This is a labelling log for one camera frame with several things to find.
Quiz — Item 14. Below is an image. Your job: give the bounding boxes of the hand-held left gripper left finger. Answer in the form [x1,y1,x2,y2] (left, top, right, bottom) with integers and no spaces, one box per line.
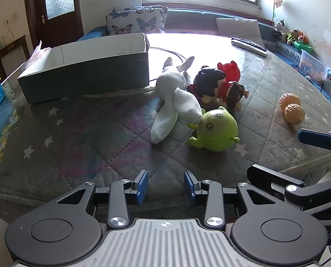
[55,170,149,230]

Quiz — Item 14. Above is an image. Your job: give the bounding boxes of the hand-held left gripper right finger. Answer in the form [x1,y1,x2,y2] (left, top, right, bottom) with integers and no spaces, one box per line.
[184,170,278,230]

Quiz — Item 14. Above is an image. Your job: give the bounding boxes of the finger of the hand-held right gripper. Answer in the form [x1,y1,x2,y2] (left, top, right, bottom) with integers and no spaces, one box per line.
[297,127,331,157]
[246,164,331,223]

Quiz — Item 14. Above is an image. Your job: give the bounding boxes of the tan peanut toy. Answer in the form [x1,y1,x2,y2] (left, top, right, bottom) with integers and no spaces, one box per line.
[279,93,306,124]

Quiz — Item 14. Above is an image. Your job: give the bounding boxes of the green round toy figure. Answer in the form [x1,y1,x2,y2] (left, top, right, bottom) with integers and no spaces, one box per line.
[188,106,241,152]

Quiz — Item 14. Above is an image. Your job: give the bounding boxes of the white plush rabbit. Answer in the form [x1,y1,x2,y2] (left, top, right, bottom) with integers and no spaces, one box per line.
[143,56,203,144]

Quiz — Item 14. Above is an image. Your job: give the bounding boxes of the black-haired doll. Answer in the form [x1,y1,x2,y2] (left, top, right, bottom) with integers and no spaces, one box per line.
[186,67,228,105]

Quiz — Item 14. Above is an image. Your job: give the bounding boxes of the dark cardboard box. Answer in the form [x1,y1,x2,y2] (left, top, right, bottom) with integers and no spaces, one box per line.
[17,32,150,105]

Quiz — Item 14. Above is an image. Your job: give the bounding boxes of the grey quilted star-print desktop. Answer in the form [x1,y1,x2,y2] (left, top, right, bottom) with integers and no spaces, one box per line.
[0,32,331,209]

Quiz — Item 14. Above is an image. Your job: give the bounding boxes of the clear plastic storage box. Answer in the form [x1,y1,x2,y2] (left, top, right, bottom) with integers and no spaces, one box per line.
[299,49,331,85]

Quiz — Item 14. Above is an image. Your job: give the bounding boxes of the brown-haired doll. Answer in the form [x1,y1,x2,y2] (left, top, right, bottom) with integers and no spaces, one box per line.
[220,81,250,112]

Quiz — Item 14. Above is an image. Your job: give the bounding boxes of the brown plush bear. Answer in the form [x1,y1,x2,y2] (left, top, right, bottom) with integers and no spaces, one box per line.
[286,28,301,45]

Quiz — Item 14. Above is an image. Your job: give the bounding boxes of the red hooded toy figure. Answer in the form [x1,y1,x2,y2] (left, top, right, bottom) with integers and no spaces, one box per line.
[217,61,241,83]

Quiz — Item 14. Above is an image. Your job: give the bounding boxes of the white remote control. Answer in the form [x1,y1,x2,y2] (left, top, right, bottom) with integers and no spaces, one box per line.
[231,40,268,58]

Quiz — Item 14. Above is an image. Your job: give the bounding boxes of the dark remote control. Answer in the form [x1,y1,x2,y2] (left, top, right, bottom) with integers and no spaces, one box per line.
[232,37,267,52]

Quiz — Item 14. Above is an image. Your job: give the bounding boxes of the black and white plush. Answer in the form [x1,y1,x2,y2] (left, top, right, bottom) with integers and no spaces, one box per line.
[274,19,287,38]

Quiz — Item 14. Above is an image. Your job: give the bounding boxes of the round glass turntable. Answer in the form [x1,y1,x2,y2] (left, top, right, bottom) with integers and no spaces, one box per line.
[149,47,190,67]

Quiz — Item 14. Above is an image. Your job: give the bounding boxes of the white cushion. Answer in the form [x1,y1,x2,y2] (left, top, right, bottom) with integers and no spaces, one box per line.
[216,17,265,48]

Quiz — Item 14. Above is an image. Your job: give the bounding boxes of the colourful pinwheel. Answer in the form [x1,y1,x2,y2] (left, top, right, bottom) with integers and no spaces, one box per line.
[272,0,283,25]

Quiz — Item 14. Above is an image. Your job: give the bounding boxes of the butterfly print pillow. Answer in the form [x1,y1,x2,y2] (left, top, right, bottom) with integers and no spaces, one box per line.
[114,5,169,31]
[106,8,164,36]

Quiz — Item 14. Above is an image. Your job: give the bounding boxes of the blue sofa bench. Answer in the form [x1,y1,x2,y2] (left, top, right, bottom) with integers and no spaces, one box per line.
[76,7,331,106]

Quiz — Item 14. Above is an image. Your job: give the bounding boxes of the dark wooden door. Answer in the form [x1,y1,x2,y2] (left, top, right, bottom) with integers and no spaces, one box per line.
[23,0,84,49]

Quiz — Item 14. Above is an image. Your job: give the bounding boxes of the dark wooden side cabinet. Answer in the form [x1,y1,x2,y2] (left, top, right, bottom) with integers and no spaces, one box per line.
[0,35,29,84]

